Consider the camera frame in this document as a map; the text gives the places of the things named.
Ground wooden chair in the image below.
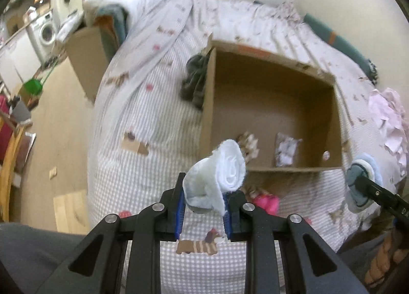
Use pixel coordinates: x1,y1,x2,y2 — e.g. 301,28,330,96
0,111,26,223

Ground white towel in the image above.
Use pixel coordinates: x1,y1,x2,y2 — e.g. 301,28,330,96
182,139,246,216

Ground pink-haired doll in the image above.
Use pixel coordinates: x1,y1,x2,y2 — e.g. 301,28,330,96
243,186,280,216

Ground teal bolster pillow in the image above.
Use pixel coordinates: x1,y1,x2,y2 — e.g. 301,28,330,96
304,14,378,86

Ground white sock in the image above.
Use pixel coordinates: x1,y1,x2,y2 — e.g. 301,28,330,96
236,132,259,163

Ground white washing machine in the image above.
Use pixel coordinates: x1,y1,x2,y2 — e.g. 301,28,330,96
27,10,58,64

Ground open cardboard box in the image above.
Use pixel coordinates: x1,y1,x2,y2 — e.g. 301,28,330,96
199,39,343,172

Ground packaged white socks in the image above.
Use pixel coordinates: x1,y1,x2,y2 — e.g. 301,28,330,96
275,133,303,167

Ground brown cardboard panel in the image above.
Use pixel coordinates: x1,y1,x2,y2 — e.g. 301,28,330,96
65,26,119,103

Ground dark grey cloth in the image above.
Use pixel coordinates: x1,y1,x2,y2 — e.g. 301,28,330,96
179,55,209,110

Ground right hand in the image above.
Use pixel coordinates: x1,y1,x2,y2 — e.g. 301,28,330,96
364,230,408,288

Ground pink crumpled cloth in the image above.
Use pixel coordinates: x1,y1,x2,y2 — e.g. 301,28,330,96
368,88,408,176

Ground gingham dog-print bed quilt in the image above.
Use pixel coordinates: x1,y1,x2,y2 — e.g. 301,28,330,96
83,0,405,293

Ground grey-white round pad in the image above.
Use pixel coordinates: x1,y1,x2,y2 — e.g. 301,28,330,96
345,153,383,214

